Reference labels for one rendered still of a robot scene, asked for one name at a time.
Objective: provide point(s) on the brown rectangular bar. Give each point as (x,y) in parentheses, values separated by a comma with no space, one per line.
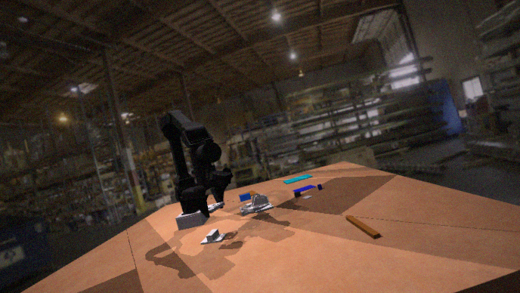
(365,228)

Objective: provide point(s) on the cyan flat square plate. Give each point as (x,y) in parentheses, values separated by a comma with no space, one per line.
(297,179)

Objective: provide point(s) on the blue block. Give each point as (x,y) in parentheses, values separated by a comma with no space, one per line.
(245,197)

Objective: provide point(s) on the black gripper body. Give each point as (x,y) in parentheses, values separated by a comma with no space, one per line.
(200,187)

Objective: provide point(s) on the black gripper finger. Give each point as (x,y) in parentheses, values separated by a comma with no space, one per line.
(218,193)
(201,203)

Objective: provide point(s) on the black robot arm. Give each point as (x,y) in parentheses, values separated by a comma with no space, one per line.
(175,126)

